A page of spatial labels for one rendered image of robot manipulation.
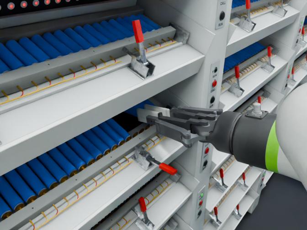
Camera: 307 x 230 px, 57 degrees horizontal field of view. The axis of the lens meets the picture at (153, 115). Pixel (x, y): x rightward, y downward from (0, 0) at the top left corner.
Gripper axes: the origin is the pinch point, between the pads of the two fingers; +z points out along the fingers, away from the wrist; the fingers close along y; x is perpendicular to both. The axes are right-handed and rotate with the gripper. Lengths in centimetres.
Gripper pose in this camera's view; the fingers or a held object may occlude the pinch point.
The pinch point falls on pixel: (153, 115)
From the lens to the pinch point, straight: 62.2
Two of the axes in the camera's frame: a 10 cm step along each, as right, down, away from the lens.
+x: 1.2, 9.1, 3.9
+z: -7.6, -1.7, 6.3
